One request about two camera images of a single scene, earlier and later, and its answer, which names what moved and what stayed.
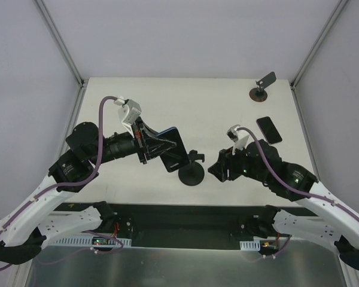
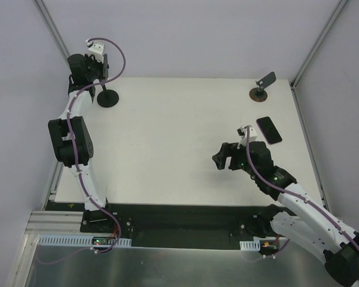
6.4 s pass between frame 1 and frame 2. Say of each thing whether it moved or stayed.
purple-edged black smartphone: stayed
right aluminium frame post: stayed
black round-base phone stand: moved
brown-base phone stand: stayed
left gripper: moved
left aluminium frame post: stayed
